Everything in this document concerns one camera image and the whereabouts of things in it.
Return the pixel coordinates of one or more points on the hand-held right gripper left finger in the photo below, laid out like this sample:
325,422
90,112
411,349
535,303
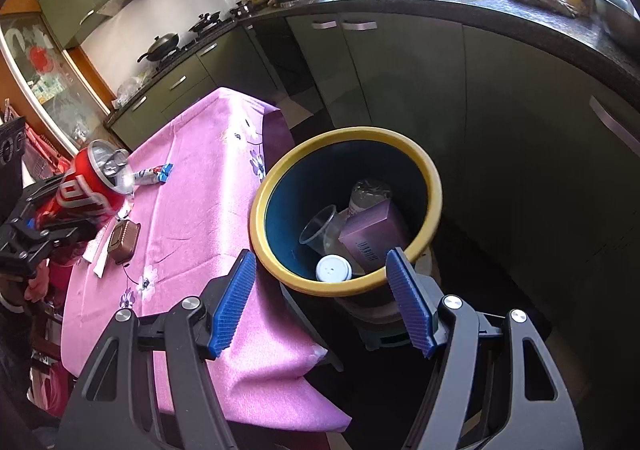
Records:
232,305

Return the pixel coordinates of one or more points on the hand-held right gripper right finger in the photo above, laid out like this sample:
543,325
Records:
407,300

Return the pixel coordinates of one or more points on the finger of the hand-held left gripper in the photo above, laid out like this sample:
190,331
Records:
55,236
37,191

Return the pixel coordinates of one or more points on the white paper wrapper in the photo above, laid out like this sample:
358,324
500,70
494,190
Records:
97,255

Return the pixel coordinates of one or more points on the red drink can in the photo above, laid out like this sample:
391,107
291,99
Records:
85,190

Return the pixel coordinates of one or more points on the small brown box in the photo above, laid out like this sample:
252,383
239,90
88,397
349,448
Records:
124,242

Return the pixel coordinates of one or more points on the purple cardboard box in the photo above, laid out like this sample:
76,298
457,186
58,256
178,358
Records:
372,230

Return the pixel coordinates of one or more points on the yellow-rimmed dark bin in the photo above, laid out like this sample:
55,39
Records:
287,210

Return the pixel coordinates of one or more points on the clear plastic bottle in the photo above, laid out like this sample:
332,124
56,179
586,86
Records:
367,197

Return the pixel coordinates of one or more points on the blue and white tube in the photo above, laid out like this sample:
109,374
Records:
150,174

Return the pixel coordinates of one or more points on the clear plastic cup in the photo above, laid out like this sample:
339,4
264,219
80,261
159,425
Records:
317,230

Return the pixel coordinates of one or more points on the person's left hand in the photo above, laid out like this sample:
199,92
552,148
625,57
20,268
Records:
36,285

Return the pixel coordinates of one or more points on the red checked apron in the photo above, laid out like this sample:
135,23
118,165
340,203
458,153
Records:
45,154

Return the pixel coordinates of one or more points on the low round stool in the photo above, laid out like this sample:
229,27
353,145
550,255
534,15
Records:
380,325

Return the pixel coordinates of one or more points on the glass sliding door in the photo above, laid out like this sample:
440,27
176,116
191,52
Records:
45,74

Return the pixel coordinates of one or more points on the pink floral tablecloth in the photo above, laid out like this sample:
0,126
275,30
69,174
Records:
200,180

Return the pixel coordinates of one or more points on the clear plastic bags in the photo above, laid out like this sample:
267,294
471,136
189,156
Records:
131,90

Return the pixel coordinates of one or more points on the black lidded wok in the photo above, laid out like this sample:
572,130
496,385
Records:
162,45

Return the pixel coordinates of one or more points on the green base cabinets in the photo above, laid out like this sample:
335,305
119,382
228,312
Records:
500,104

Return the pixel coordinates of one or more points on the gas stove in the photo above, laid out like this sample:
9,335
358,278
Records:
200,42

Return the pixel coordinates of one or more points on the black lidded frying pan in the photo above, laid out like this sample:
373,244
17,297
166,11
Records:
206,22

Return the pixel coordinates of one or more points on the small steel pot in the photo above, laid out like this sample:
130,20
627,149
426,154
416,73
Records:
241,8

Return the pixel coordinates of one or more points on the dark stone countertop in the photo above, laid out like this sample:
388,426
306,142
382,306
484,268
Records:
550,24

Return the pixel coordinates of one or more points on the steel bowl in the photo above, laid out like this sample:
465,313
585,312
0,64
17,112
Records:
620,22

